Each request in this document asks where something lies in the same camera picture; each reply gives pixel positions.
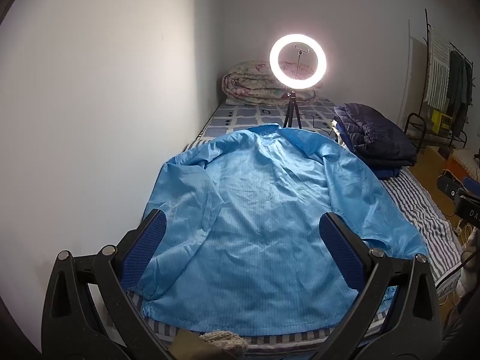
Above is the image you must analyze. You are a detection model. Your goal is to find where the ring light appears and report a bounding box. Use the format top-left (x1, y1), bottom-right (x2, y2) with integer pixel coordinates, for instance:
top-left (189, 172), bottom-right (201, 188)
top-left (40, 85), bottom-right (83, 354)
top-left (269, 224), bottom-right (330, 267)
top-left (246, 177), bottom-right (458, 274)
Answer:
top-left (269, 34), bottom-right (328, 91)

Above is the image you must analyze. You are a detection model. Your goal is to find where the folded dark blue garment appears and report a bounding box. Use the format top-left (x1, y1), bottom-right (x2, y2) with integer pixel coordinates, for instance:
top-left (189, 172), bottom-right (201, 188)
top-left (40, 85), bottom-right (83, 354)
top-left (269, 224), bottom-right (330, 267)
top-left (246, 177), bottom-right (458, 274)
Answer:
top-left (339, 131), bottom-right (402, 181)

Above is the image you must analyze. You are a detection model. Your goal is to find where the black metal clothes rack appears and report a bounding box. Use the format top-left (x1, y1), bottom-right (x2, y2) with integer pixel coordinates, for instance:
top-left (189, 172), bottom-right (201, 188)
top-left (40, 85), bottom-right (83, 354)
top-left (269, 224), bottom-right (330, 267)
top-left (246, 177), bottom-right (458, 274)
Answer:
top-left (404, 7), bottom-right (474, 150)

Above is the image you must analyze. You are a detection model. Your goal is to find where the beige knitted cloth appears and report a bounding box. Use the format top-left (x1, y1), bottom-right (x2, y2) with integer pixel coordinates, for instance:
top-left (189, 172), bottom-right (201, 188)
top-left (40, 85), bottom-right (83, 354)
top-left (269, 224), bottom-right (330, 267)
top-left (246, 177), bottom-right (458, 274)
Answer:
top-left (199, 330), bottom-right (250, 358)

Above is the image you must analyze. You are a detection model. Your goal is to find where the blue white striped blanket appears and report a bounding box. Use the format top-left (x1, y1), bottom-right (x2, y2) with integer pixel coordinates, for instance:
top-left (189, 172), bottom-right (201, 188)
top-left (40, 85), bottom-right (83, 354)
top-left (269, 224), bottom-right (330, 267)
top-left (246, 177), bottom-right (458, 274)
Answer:
top-left (124, 139), bottom-right (466, 349)

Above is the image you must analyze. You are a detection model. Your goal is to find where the yellow box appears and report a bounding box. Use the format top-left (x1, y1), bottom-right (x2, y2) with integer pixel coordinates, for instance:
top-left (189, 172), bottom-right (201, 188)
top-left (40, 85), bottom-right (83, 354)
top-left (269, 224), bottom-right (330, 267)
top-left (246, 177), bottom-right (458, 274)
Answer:
top-left (430, 109), bottom-right (452, 134)

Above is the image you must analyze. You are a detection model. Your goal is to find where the black cable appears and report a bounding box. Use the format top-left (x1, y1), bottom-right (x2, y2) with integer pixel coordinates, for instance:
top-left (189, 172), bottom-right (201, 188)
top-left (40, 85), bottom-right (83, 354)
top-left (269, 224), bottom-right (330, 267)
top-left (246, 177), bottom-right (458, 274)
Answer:
top-left (299, 114), bottom-right (335, 136)

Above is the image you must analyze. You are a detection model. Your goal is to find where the dark green hanging garment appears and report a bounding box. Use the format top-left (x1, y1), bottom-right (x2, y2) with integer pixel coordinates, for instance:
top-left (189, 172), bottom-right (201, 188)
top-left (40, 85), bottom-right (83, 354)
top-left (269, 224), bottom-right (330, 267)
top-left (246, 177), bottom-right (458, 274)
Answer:
top-left (446, 50), bottom-right (474, 128)

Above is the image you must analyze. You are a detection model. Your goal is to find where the black tripod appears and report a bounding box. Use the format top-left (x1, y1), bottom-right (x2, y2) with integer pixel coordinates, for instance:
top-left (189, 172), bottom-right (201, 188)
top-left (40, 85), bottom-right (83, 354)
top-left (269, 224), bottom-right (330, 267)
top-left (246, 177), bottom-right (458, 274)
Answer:
top-left (283, 44), bottom-right (310, 130)

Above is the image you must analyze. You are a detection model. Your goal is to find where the blue checked bed sheet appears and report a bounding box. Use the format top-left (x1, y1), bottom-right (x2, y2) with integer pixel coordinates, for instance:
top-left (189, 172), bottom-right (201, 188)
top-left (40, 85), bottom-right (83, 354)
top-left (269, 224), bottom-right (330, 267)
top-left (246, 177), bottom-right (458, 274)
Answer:
top-left (187, 97), bottom-right (342, 152)

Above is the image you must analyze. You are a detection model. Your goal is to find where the light blue jacket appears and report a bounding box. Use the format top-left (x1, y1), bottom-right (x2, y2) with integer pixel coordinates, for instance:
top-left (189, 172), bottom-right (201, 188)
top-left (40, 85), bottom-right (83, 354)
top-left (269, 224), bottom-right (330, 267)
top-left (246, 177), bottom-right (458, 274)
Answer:
top-left (137, 124), bottom-right (430, 336)

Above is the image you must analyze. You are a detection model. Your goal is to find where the folded floral quilt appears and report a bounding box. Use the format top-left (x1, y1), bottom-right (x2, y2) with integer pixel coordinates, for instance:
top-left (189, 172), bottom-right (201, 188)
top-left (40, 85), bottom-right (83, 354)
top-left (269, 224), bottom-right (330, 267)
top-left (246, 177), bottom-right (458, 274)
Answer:
top-left (222, 61), bottom-right (323, 106)

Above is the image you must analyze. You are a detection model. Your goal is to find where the olive cloth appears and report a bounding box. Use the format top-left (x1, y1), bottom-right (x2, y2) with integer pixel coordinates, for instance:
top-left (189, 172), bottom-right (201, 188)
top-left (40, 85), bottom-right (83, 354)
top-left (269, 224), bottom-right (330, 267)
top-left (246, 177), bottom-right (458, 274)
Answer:
top-left (167, 328), bottom-right (226, 360)

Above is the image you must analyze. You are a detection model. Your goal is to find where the navy puffer jacket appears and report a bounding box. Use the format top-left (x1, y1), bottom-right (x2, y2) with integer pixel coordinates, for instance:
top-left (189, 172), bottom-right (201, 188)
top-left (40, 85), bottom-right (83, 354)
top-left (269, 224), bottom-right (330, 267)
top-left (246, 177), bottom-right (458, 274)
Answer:
top-left (334, 102), bottom-right (418, 168)

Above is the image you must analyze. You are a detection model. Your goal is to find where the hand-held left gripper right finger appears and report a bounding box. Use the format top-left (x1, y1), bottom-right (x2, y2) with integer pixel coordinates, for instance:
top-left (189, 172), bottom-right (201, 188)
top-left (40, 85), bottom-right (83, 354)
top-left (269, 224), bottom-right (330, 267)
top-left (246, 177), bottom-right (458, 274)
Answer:
top-left (304, 212), bottom-right (443, 360)

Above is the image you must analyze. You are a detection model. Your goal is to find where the orange box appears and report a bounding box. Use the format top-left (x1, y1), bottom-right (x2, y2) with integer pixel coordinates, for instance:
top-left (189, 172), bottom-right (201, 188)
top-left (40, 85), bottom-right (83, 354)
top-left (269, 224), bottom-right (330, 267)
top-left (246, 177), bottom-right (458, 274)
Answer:
top-left (445, 148), bottom-right (480, 181)

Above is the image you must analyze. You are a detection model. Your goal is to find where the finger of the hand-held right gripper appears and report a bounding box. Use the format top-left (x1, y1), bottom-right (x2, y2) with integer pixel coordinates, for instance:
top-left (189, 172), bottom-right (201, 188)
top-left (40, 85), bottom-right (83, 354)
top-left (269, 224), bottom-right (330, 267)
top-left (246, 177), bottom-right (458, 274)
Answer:
top-left (437, 172), bottom-right (466, 199)

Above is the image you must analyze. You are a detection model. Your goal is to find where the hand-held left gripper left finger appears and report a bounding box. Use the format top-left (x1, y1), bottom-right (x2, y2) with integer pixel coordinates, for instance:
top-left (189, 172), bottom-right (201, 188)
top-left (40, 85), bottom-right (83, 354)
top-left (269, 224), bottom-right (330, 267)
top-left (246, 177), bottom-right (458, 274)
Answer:
top-left (41, 209), bottom-right (181, 360)

